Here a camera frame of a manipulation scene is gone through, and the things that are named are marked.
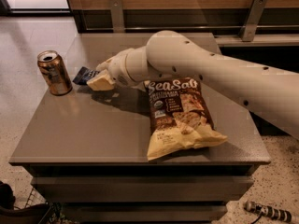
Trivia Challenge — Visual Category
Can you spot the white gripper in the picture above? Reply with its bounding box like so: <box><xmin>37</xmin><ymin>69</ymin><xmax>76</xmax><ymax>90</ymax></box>
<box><xmin>87</xmin><ymin>49</ymin><xmax>137</xmax><ymax>91</ymax></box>

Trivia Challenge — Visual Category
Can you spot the blue rxbar blueberry bar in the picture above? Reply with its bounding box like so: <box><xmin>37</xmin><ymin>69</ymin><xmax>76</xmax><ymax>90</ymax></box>
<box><xmin>73</xmin><ymin>66</ymin><xmax>99</xmax><ymax>85</ymax></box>

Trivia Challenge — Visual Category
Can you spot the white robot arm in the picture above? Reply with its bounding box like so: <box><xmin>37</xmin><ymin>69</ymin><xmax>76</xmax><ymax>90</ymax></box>
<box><xmin>96</xmin><ymin>31</ymin><xmax>299</xmax><ymax>139</ymax></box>

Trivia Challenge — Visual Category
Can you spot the orange soda can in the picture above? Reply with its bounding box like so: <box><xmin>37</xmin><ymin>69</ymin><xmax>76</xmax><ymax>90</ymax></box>
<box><xmin>37</xmin><ymin>50</ymin><xmax>72</xmax><ymax>96</ymax></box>

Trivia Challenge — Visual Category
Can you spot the grey drawer cabinet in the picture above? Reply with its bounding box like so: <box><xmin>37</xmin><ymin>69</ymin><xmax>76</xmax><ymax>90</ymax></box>
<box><xmin>8</xmin><ymin>32</ymin><xmax>271</xmax><ymax>224</ymax></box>

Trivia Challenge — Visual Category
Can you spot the sea salt chips bag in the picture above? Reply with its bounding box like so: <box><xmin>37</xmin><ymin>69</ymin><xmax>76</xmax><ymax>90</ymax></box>
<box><xmin>145</xmin><ymin>77</ymin><xmax>227</xmax><ymax>161</ymax></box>

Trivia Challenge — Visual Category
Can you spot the left metal bracket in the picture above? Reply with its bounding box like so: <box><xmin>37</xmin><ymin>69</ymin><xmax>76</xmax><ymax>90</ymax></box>
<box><xmin>109</xmin><ymin>0</ymin><xmax>125</xmax><ymax>33</ymax></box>

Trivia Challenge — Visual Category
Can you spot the metal bracket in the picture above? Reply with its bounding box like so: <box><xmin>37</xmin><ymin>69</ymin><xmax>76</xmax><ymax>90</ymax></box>
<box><xmin>109</xmin><ymin>0</ymin><xmax>125</xmax><ymax>33</ymax></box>
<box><xmin>239</xmin><ymin>0</ymin><xmax>267</xmax><ymax>42</ymax></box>

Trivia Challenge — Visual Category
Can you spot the dark bag with wire basket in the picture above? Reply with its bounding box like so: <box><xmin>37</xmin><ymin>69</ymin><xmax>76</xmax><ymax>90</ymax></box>
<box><xmin>0</xmin><ymin>181</ymin><xmax>74</xmax><ymax>224</ymax></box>

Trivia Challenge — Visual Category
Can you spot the right metal bracket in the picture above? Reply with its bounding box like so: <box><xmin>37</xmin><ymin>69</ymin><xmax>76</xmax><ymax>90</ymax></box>
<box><xmin>239</xmin><ymin>0</ymin><xmax>267</xmax><ymax>42</ymax></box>

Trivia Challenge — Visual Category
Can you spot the black white striped cable connector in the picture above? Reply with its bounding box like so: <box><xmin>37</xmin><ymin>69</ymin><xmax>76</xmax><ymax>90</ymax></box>
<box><xmin>243</xmin><ymin>201</ymin><xmax>299</xmax><ymax>224</ymax></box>

